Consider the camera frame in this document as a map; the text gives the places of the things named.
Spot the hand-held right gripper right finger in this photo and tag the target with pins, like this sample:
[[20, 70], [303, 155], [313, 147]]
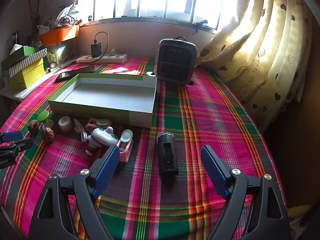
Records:
[[212, 167]]

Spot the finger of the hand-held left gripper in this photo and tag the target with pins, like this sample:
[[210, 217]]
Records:
[[11, 136], [20, 145]]

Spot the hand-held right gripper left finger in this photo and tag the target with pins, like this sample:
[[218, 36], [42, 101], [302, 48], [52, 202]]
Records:
[[107, 167]]

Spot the brown walnut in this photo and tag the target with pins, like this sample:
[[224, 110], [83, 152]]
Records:
[[33, 127], [47, 135]]

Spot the pink tape dispenser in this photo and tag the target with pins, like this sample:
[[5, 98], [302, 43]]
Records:
[[125, 151]]

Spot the white mushroom-shaped plug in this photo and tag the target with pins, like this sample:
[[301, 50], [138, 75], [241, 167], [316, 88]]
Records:
[[93, 142]]

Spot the white panda-shaped device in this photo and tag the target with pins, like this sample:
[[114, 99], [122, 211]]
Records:
[[106, 137]]

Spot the green mushroom-shaped cap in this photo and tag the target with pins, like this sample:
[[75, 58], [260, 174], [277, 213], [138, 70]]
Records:
[[45, 116]]

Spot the pink clip with green disc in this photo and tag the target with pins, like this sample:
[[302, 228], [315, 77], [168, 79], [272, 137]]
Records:
[[91, 125]]

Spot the black battery charger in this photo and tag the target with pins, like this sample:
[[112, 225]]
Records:
[[168, 155]]

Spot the white round container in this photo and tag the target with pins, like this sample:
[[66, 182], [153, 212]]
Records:
[[65, 123]]

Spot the green and white cardboard box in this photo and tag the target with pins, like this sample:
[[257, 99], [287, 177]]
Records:
[[105, 95]]

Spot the pink green plaid tablecloth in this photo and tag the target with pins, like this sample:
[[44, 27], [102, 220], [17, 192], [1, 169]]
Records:
[[212, 120]]

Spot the yellow cardboard box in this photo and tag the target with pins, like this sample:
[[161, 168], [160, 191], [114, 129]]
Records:
[[27, 77]]

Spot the yellow and green boxes stack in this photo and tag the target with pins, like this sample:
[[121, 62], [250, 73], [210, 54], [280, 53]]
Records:
[[27, 63]]

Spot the black smartphone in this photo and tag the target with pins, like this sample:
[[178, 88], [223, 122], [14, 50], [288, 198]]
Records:
[[75, 73]]

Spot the clear plastic case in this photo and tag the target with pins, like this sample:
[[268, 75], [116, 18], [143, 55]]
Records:
[[58, 53]]

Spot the white power strip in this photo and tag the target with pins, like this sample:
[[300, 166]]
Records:
[[105, 59]]

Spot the orange tray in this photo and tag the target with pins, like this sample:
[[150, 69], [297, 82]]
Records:
[[60, 35]]

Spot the small grey desktop heater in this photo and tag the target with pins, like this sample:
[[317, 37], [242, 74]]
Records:
[[175, 60]]

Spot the black power adapter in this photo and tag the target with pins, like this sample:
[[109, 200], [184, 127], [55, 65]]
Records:
[[96, 50]]

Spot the cream heart-print curtain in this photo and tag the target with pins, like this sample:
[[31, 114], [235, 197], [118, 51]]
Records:
[[270, 55]]

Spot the dried red branches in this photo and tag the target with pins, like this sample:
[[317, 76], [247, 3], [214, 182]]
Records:
[[37, 7]]

